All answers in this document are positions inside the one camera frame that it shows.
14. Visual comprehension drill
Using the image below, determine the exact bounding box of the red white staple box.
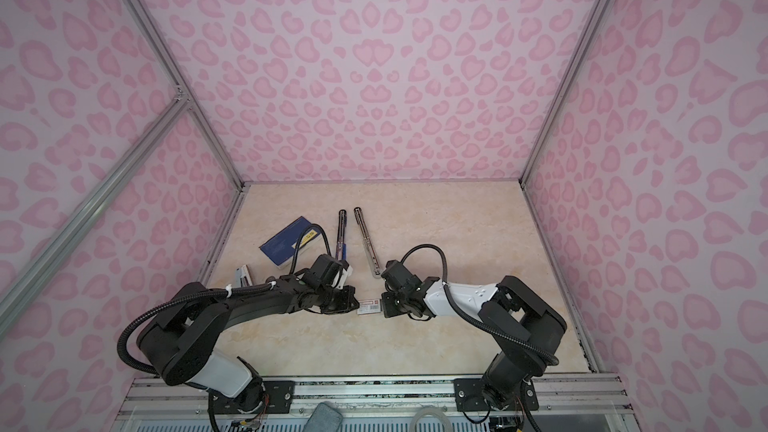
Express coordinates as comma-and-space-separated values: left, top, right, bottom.
357, 299, 382, 315

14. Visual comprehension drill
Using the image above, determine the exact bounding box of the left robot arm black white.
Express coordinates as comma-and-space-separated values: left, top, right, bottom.
123, 275, 360, 411

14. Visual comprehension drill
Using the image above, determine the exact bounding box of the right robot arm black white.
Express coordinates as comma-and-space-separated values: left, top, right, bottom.
381, 260, 567, 410

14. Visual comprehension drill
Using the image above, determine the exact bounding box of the dark blue booklet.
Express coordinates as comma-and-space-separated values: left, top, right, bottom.
259, 216, 318, 268

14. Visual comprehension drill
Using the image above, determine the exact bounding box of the small white clip object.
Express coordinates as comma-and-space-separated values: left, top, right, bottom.
235, 264, 253, 287

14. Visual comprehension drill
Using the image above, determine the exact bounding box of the white tube loop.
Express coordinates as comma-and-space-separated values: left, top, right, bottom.
407, 406, 455, 432

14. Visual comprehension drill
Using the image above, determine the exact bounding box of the grey cloth pad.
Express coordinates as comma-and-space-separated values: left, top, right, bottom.
302, 403, 344, 432

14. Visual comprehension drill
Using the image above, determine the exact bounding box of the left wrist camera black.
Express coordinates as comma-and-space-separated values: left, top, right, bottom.
301, 254, 353, 289

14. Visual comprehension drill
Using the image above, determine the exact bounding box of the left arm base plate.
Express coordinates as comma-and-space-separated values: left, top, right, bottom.
208, 380, 296, 415

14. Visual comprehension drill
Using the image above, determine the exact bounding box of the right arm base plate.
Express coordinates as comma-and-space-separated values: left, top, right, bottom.
452, 378, 539, 412

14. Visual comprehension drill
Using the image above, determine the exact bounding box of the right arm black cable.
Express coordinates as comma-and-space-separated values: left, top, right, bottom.
398, 244, 562, 367

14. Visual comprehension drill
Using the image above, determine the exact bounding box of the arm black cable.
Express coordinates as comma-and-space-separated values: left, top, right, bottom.
398, 244, 562, 367
116, 223, 334, 376

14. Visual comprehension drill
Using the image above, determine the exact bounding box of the aluminium front rail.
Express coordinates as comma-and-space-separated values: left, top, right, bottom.
112, 373, 639, 431

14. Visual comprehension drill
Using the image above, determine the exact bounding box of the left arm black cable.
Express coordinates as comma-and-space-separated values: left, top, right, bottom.
116, 223, 334, 376

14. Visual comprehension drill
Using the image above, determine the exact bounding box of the aluminium diagonal frame bar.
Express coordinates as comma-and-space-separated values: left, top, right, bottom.
1, 93, 189, 337

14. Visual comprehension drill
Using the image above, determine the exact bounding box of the aluminium corner frame post left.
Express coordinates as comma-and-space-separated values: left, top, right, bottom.
121, 0, 245, 191

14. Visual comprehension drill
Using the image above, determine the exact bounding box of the aluminium corner frame post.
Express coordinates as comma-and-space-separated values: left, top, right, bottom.
121, 0, 245, 191
519, 0, 615, 191

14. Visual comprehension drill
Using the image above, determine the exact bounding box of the aluminium corner frame post right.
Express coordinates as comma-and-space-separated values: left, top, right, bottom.
519, 0, 615, 191

